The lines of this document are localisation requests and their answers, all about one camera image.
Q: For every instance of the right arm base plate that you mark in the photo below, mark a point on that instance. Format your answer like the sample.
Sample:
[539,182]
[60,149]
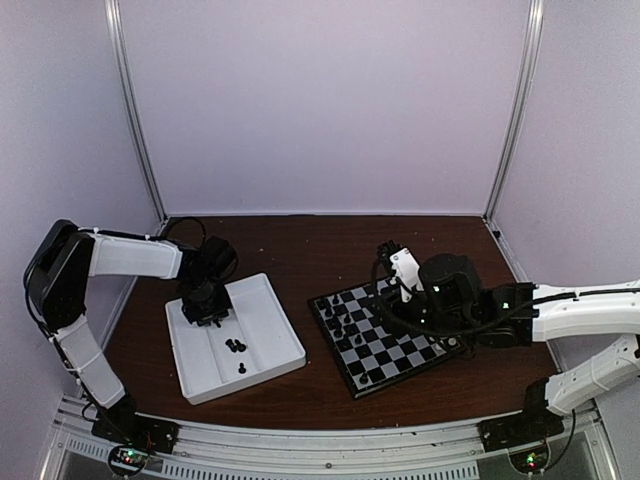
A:
[518,429]

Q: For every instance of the front aluminium rail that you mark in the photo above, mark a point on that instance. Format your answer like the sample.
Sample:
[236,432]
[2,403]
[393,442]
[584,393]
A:
[451,450]

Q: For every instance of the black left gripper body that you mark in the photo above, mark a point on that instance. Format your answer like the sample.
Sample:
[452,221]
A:
[206,304]

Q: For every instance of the left circuit board with LEDs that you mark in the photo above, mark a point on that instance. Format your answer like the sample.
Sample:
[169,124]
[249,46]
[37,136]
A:
[125,460]

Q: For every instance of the right circuit board with LEDs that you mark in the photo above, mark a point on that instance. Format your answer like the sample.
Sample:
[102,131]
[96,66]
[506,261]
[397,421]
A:
[530,461]

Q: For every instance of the black and grey chessboard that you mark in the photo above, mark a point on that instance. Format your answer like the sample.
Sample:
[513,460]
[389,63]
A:
[387,358]

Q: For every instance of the circuit board with leds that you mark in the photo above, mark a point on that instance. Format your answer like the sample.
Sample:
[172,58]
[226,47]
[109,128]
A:
[125,460]
[530,461]

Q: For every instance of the white compartment tray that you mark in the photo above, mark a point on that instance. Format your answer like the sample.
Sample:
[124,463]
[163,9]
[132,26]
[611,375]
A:
[253,344]

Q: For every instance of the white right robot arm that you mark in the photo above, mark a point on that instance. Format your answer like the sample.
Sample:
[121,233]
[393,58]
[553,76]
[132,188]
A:
[605,315]

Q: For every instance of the left aluminium frame post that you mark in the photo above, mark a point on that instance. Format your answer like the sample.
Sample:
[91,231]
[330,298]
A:
[117,36]

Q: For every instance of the aluminium frame post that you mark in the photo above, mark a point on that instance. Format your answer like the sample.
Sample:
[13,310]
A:
[117,36]
[527,69]

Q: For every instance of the right aluminium frame post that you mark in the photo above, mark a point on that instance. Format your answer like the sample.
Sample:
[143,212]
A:
[527,69]

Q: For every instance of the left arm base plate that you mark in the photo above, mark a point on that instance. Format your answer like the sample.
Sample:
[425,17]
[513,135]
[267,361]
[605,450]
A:
[145,433]

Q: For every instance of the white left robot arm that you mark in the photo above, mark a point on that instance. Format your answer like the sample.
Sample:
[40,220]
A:
[55,284]

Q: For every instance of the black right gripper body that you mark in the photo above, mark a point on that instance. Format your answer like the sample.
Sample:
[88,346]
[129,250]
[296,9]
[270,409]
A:
[448,325]

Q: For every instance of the black pieces pile in tray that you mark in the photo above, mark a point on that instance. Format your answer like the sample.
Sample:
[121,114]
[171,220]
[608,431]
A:
[226,333]

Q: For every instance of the black king piece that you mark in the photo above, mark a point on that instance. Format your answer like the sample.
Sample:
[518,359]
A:
[344,344]

